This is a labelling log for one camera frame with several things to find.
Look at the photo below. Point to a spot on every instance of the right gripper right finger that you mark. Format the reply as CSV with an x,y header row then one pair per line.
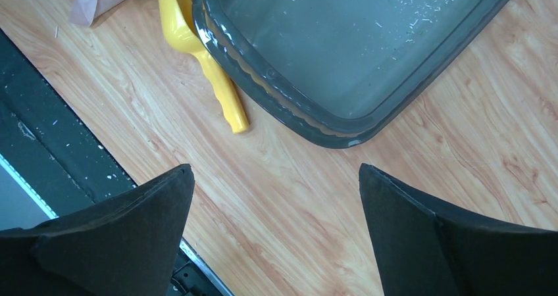
x,y
424,245

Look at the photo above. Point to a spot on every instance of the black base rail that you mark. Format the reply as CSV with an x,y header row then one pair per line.
x,y
52,165

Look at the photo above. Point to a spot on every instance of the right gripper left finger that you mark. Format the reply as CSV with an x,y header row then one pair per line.
x,y
125,245

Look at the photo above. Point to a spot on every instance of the yellow plastic scoop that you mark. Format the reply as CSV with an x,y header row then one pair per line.
x,y
180,33

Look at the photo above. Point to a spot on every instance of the grey plastic litter box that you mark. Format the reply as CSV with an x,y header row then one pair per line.
x,y
337,71

